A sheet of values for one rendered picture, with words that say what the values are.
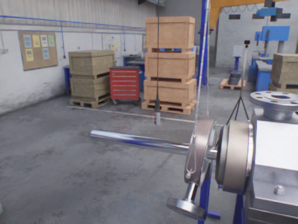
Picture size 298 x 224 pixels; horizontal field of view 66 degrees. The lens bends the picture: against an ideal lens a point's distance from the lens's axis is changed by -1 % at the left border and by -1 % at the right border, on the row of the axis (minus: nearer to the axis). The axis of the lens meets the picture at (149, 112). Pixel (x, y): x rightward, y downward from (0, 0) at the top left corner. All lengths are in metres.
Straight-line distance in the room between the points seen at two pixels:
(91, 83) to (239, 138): 5.00
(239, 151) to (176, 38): 4.39
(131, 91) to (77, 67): 1.43
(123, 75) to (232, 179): 4.98
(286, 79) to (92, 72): 4.23
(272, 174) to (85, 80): 5.29
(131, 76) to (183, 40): 1.53
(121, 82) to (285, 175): 5.17
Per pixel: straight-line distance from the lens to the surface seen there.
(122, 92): 5.98
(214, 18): 8.43
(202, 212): 1.18
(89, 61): 5.83
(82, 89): 6.12
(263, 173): 1.09
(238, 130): 1.19
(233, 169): 1.15
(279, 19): 14.49
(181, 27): 5.32
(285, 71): 5.37
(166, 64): 5.40
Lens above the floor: 1.68
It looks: 18 degrees down
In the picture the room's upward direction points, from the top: straight up
